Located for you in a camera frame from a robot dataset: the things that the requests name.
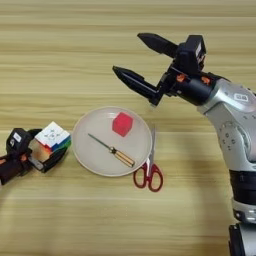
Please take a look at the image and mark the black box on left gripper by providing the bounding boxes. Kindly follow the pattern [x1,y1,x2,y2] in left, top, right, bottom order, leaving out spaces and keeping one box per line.
[5,127,32,158]

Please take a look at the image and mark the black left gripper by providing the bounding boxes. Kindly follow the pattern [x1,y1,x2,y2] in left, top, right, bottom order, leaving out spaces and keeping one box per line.
[0,128,70,186]

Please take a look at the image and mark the round beige plate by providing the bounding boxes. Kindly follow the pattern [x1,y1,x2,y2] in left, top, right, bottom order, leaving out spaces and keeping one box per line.
[71,106,153,178]

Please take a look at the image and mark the red cube block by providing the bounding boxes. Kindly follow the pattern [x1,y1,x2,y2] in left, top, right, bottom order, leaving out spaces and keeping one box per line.
[111,111,134,138]

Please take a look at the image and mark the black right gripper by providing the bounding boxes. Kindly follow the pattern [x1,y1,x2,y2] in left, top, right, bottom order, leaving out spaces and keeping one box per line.
[112,32,221,107]

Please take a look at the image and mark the multicolour puzzle cube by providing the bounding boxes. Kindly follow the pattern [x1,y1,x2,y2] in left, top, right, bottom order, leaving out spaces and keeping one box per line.
[34,121,72,158]

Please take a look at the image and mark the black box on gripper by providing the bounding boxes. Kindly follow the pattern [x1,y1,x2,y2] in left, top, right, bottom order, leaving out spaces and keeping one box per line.
[176,34,207,76]
[5,127,32,158]

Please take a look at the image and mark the screwdriver with amber handle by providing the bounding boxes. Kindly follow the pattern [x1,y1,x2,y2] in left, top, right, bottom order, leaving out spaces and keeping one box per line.
[87,132,136,168]

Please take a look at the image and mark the red handled scissors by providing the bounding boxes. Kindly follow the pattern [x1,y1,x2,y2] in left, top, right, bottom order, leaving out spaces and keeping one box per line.
[133,124,164,193]

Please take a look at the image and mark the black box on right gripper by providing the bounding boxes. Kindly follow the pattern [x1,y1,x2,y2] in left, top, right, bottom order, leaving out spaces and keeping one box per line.
[176,34,207,76]

